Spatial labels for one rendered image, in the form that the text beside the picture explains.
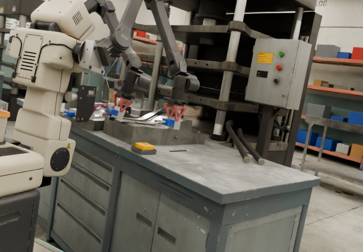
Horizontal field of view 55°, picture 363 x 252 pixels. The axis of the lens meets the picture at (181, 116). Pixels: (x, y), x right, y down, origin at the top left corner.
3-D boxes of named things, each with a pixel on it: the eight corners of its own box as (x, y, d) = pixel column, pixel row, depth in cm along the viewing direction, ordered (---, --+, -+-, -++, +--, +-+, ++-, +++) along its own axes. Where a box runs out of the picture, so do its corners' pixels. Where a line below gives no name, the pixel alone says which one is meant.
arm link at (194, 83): (168, 67, 167) (179, 60, 160) (187, 72, 174) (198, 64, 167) (171, 91, 163) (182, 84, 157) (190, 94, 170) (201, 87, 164)
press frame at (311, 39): (267, 238, 280) (313, 9, 261) (163, 184, 374) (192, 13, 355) (277, 235, 291) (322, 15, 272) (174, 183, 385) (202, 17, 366)
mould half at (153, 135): (130, 145, 162) (135, 116, 161) (102, 132, 181) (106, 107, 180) (204, 144, 197) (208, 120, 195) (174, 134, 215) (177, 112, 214)
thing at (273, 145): (216, 152, 217) (218, 141, 217) (107, 114, 311) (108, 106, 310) (286, 150, 275) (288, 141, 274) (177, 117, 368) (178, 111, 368)
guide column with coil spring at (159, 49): (141, 159, 281) (167, -6, 267) (137, 157, 285) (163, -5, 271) (147, 159, 285) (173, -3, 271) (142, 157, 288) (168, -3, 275)
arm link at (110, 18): (98, 14, 193) (102, 0, 185) (107, 14, 196) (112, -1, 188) (128, 77, 180) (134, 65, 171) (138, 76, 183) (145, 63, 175)
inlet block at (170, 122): (157, 128, 155) (159, 116, 154) (150, 125, 158) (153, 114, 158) (179, 129, 164) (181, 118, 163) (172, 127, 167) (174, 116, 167)
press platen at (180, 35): (237, 51, 210) (243, 19, 208) (120, 42, 303) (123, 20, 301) (303, 70, 267) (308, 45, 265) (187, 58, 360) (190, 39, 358)
